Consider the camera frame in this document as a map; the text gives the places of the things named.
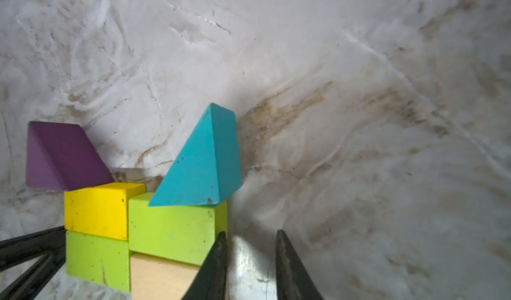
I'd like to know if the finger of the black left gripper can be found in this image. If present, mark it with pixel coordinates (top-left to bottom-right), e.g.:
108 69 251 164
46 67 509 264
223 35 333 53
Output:
1 226 66 299

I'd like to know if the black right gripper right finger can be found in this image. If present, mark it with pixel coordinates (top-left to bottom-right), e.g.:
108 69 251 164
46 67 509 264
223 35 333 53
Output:
275 230 323 300

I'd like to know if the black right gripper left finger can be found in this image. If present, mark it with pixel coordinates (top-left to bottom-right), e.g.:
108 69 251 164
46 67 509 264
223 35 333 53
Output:
182 232 228 300

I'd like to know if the lime green block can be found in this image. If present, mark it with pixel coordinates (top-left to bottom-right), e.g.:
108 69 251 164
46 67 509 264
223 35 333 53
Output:
129 192 228 265
66 231 133 293

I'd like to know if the yellow block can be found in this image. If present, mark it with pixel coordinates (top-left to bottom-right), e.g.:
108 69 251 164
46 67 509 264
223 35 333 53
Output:
64 182 146 241

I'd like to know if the tan wooden block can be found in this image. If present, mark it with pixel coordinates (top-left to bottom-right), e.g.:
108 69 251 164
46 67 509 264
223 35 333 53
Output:
130 253 200 300

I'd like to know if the purple triangular block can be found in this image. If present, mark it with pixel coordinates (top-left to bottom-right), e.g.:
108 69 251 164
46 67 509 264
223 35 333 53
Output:
25 121 114 192

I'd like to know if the teal triangular block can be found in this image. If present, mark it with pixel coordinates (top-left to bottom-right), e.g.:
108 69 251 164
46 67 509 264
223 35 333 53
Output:
149 103 242 207

